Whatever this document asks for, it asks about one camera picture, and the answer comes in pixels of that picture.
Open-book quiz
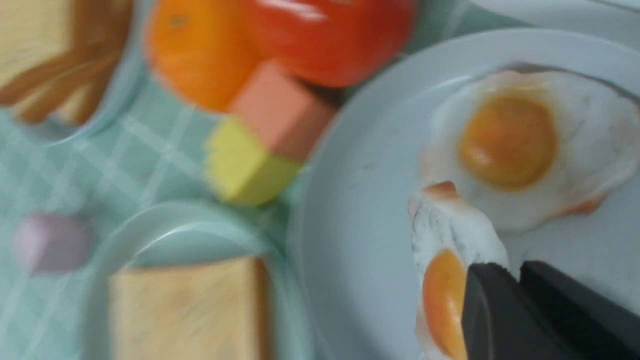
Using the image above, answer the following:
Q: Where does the red tomato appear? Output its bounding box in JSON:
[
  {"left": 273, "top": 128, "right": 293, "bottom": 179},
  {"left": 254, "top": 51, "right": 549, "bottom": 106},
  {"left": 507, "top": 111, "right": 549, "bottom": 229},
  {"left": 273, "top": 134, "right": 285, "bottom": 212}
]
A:
[{"left": 242, "top": 0, "right": 419, "bottom": 88}]

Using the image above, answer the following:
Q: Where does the light green plate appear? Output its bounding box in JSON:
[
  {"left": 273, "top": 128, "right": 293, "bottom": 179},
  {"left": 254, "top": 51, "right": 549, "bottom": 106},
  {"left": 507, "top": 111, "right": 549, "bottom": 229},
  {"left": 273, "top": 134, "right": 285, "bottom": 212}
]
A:
[{"left": 78, "top": 199, "right": 316, "bottom": 360}]

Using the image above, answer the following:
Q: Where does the grey plate with eggs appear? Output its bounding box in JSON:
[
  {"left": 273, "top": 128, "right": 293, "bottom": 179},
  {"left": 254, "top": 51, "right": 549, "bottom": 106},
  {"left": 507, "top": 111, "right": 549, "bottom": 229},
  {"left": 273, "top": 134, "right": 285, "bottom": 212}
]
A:
[{"left": 289, "top": 28, "right": 639, "bottom": 360}]

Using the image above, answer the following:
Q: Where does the yellow foam block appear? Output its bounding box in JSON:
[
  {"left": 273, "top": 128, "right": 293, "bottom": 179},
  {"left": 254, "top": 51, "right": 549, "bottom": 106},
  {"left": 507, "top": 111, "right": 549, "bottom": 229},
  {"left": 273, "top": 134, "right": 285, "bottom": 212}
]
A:
[{"left": 203, "top": 114, "right": 302, "bottom": 207}]

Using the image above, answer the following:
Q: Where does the pink foam block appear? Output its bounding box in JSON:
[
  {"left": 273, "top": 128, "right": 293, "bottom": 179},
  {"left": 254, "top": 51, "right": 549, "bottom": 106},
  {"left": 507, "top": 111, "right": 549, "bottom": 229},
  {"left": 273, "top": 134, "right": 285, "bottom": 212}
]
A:
[{"left": 229, "top": 60, "right": 337, "bottom": 163}]

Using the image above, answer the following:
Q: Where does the bread slice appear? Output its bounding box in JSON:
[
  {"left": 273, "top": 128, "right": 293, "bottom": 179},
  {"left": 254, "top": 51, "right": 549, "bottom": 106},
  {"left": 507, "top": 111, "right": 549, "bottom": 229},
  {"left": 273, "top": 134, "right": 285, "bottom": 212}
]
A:
[
  {"left": 109, "top": 256, "right": 273, "bottom": 360},
  {"left": 1, "top": 0, "right": 136, "bottom": 126}
]

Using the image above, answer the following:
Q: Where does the green checkered tablecloth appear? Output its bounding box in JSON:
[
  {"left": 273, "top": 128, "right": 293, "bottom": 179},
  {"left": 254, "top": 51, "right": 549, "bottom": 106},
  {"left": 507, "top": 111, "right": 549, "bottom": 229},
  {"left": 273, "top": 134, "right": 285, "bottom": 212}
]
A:
[{"left": 0, "top": 0, "right": 531, "bottom": 360}]

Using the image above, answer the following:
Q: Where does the white plate with bread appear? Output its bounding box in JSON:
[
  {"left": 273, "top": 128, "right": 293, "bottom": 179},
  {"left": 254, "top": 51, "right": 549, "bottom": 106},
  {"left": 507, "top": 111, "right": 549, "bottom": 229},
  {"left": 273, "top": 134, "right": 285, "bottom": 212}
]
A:
[{"left": 1, "top": 0, "right": 152, "bottom": 145}]

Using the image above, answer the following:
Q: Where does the orange fruit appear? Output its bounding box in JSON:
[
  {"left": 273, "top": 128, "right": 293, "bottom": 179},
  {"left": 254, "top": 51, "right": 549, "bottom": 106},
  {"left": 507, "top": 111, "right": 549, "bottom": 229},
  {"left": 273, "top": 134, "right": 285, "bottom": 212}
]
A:
[{"left": 143, "top": 0, "right": 265, "bottom": 113}]

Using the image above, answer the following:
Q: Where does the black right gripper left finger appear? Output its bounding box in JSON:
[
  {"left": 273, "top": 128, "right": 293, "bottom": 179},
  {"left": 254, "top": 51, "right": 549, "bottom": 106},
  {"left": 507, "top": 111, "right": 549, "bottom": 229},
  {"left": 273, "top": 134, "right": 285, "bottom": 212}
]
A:
[{"left": 461, "top": 263, "right": 570, "bottom": 360}]

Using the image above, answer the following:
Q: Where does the fried egg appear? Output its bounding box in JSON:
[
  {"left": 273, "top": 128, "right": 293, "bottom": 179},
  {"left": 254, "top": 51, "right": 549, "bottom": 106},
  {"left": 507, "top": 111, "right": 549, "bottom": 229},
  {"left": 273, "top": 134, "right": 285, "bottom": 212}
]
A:
[
  {"left": 407, "top": 181, "right": 510, "bottom": 360},
  {"left": 420, "top": 70, "right": 640, "bottom": 232}
]

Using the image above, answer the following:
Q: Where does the lilac foam cube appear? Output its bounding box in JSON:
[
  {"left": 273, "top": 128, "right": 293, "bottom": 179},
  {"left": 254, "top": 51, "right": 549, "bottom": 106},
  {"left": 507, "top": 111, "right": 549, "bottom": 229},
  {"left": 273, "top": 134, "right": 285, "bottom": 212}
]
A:
[{"left": 13, "top": 211, "right": 92, "bottom": 277}]

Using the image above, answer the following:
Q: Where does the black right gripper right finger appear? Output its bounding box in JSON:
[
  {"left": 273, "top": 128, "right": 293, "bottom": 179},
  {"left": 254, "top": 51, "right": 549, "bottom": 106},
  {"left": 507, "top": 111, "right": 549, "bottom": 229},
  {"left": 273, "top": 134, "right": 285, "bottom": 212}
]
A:
[{"left": 519, "top": 260, "right": 640, "bottom": 360}]

